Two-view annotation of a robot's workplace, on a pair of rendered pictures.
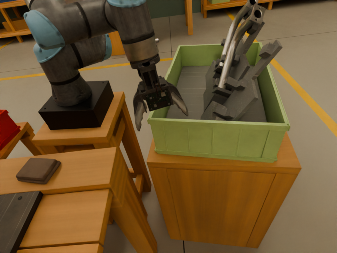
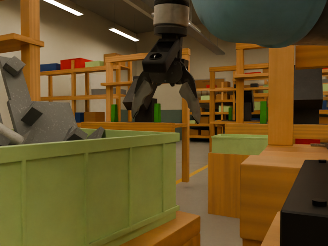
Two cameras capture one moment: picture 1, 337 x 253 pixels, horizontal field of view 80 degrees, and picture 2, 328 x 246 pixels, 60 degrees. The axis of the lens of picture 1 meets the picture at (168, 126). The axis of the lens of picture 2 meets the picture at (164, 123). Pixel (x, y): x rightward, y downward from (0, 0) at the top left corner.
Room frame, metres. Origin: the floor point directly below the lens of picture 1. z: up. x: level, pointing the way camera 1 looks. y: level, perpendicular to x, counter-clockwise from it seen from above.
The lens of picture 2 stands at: (1.04, 0.23, 0.99)
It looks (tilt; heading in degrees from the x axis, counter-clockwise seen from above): 1 degrees down; 201
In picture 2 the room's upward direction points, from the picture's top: straight up
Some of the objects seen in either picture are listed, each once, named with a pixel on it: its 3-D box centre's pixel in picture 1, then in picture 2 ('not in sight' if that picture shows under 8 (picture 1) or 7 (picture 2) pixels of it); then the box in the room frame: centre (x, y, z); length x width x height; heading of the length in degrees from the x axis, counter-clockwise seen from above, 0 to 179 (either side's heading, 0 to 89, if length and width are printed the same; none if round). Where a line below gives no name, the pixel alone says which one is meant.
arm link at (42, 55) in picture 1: (57, 57); not in sight; (0.76, 0.36, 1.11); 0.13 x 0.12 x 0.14; 121
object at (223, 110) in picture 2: not in sight; (223, 112); (-9.47, -1.38, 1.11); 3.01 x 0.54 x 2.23; 85
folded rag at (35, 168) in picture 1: (37, 169); not in sight; (0.41, 0.41, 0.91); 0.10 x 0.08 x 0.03; 73
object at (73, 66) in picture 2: not in sight; (78, 109); (-4.27, -3.80, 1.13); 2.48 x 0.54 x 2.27; 85
